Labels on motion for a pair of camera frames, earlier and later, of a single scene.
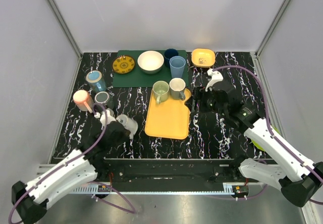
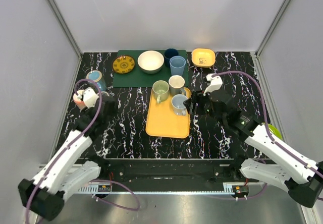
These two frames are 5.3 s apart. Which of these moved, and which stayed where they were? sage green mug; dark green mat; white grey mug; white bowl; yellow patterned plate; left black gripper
Moved: white grey mug; left black gripper
Stayed: yellow patterned plate; white bowl; dark green mat; sage green mug
